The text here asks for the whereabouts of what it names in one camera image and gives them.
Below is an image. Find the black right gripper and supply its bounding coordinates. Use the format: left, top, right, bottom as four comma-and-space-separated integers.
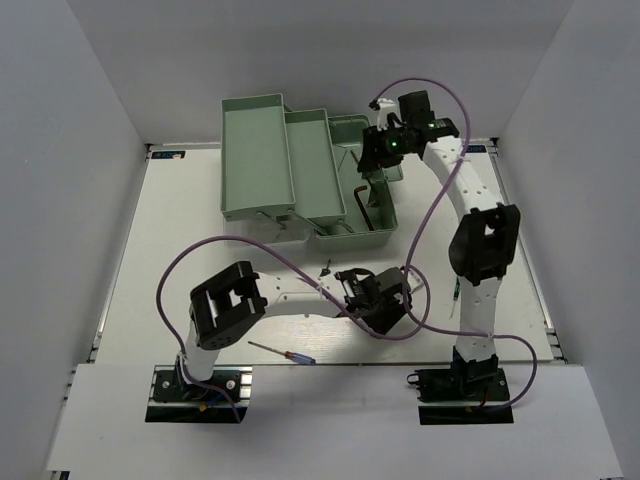
356, 123, 415, 173

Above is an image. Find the long brown hex key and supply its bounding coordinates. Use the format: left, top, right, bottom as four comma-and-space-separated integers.
353, 185, 375, 232

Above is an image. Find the thin green precision screwdriver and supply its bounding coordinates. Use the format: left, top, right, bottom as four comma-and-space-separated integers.
449, 278, 460, 318

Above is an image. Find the mint green plastic toolbox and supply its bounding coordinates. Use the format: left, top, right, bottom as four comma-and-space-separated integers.
220, 93, 403, 253

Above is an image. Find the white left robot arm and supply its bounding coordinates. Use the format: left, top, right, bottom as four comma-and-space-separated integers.
176, 261, 418, 399

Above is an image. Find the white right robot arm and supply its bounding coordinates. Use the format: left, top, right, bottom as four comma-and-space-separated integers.
357, 91, 521, 399

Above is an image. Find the stubby green screwdriver near box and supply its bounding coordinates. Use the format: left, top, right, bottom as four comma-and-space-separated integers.
319, 259, 332, 278

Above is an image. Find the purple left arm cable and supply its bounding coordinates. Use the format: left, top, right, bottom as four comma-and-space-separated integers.
156, 234, 434, 424

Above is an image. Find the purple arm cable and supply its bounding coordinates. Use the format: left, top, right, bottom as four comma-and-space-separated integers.
372, 77, 539, 412
156, 234, 434, 424

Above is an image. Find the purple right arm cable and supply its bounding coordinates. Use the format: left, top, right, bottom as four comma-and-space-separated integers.
372, 77, 539, 412

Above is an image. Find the blue red handled screwdriver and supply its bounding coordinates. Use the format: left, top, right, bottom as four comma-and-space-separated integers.
248, 341, 316, 366

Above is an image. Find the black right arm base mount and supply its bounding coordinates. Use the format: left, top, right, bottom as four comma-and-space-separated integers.
406, 368, 514, 426

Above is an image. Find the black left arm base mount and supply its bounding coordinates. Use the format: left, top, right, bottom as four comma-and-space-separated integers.
145, 365, 253, 424

